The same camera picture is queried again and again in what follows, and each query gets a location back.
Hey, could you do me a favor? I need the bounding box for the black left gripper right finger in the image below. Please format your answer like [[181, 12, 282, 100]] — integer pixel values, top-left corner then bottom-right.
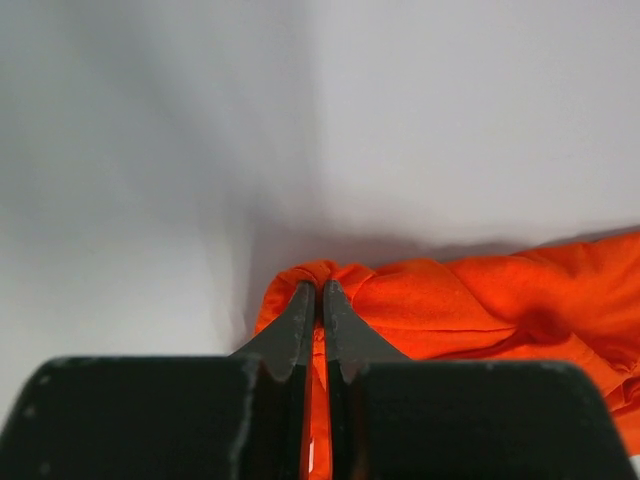
[[323, 280, 635, 479]]

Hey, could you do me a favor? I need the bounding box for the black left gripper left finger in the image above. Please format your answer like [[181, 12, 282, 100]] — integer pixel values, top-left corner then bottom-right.
[[1, 282, 316, 479]]

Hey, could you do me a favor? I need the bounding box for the orange t shirt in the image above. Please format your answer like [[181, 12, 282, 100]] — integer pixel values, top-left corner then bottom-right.
[[256, 232, 639, 458]]

